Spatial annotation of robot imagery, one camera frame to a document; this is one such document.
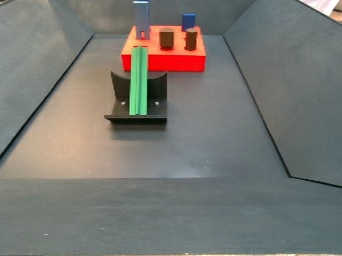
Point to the black round peg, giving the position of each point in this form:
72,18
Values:
191,33

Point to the red insertion block base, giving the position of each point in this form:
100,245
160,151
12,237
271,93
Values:
175,60

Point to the black hexagonal peg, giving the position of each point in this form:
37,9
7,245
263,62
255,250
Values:
166,38

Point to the dark blue square peg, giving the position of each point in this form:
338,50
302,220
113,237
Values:
187,21

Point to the light blue slotted peg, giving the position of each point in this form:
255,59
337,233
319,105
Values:
141,19

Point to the green star-profile bar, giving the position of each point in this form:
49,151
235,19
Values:
137,89

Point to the black curved fixture stand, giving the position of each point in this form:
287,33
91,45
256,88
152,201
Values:
156,101

